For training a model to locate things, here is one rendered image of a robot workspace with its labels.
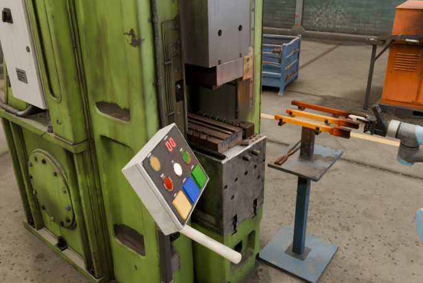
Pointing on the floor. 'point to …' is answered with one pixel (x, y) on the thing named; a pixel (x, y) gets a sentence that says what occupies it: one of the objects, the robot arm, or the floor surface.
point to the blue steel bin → (280, 60)
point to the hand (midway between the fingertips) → (351, 114)
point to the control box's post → (165, 256)
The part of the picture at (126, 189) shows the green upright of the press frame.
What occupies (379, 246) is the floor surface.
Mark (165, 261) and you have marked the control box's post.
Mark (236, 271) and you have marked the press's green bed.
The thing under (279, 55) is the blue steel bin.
